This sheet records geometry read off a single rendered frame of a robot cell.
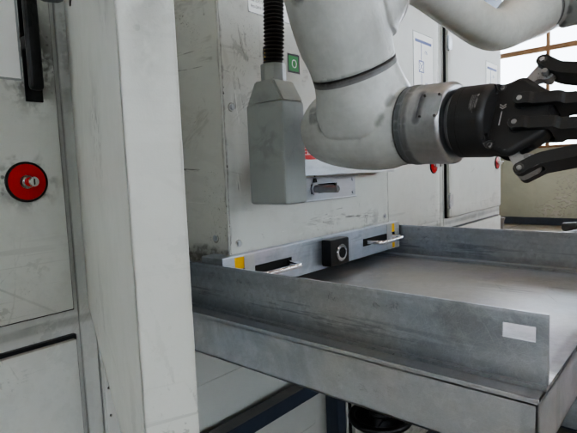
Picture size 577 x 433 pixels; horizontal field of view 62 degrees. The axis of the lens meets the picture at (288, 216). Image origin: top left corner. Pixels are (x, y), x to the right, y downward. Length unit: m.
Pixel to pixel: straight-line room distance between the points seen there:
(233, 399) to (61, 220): 0.56
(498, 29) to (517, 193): 8.30
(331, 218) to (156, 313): 0.70
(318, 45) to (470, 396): 0.38
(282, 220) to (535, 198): 8.30
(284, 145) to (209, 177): 0.15
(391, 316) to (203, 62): 0.47
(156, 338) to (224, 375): 0.84
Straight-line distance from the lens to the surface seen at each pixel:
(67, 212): 0.86
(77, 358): 0.88
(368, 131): 0.56
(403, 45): 1.70
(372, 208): 1.06
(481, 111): 0.52
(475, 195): 2.24
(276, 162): 0.68
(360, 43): 0.55
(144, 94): 0.27
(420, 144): 0.54
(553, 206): 8.97
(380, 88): 0.56
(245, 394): 1.17
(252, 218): 0.78
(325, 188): 0.87
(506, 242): 1.07
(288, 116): 0.68
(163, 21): 0.28
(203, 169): 0.78
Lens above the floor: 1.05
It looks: 5 degrees down
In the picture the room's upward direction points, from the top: 2 degrees counter-clockwise
